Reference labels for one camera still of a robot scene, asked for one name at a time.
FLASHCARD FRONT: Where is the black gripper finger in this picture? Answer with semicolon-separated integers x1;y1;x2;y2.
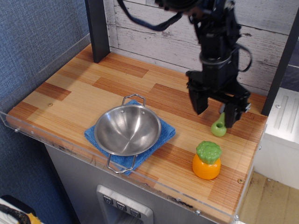
224;103;242;128
189;89;208;115

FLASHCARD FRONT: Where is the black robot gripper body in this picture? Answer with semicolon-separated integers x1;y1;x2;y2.
186;55;250;112

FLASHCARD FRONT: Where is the green handled grey spatula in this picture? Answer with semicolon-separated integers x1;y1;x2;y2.
211;112;227;137

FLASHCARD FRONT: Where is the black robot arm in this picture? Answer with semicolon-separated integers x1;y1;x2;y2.
118;0;250;128

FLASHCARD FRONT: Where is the silver metal pan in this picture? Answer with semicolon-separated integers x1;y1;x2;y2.
94;94;162;174

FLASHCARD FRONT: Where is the orange toy carrot green top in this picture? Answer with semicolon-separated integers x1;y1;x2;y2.
192;141;222;180

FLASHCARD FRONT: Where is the white ridged side counter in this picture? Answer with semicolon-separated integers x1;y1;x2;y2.
254;88;299;189

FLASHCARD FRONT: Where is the blue folded cloth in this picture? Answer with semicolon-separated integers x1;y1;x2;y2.
84;99;176;176

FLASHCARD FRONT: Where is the silver dispenser button panel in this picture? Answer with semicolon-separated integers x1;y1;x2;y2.
96;185;154;224

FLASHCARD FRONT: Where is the yellow object bottom left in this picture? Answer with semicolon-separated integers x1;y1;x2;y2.
27;213;42;224

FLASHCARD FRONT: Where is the dark grey right post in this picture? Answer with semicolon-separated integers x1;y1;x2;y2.
261;10;299;116

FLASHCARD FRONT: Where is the dark grey post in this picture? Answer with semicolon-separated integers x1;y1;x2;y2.
85;0;110;63
261;10;299;116

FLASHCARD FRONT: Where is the clear acrylic guard rail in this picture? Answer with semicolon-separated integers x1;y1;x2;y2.
0;32;265;224

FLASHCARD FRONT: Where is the dark grey left post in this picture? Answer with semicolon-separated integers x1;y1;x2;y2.
85;0;110;63

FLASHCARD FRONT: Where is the black cable loop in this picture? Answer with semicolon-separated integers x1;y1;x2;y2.
0;203;31;224

